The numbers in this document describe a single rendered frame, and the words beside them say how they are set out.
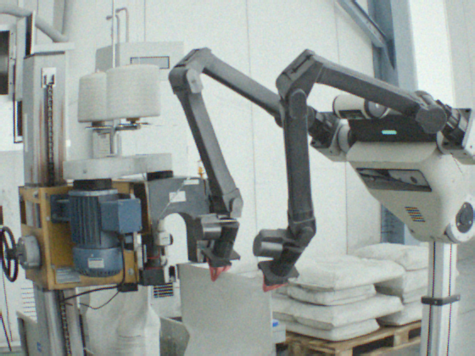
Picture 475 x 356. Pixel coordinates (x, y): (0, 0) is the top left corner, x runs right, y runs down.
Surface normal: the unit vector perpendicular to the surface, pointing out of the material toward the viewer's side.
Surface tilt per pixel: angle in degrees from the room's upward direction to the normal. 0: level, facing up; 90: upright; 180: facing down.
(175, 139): 90
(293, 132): 119
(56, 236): 90
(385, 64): 90
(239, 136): 90
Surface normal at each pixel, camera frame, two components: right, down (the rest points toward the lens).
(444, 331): 0.54, 0.02
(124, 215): 0.84, 0.00
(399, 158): -0.57, -0.73
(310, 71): 0.24, 0.51
